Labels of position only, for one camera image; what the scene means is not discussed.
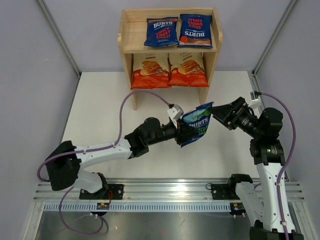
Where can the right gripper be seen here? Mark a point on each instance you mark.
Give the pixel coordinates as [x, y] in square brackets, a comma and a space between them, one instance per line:
[235, 116]

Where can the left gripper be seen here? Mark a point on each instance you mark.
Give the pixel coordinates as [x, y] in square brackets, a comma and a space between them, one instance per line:
[179, 132]

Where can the blue Burts salt vinegar bag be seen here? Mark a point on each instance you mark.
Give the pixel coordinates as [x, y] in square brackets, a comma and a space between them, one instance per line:
[198, 119]

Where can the cassava chips bag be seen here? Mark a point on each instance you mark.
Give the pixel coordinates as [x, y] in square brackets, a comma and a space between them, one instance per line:
[150, 71]
[187, 70]

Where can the blue Burts chilli bag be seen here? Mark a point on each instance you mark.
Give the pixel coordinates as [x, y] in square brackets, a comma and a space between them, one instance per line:
[161, 32]
[195, 31]

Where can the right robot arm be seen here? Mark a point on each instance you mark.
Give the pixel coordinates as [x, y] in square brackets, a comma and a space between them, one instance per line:
[269, 217]

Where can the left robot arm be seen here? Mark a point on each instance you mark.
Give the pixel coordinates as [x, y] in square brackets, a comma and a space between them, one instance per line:
[66, 165]

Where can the wooden two-tier shelf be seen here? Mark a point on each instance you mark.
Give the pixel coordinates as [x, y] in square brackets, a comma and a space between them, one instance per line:
[132, 32]

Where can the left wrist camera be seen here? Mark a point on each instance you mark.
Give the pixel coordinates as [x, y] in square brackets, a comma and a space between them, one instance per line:
[175, 113]

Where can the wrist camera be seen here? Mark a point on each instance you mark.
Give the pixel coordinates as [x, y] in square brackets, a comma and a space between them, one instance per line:
[175, 113]
[255, 100]

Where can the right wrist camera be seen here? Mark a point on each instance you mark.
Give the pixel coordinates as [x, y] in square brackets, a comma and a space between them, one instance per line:
[255, 100]

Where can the aluminium mounting rail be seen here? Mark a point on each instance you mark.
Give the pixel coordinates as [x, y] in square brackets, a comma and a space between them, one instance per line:
[142, 195]

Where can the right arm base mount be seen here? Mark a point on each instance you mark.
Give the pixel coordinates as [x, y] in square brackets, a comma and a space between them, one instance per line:
[221, 192]

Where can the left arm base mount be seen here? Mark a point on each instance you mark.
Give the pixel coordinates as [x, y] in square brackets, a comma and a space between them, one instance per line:
[105, 192]

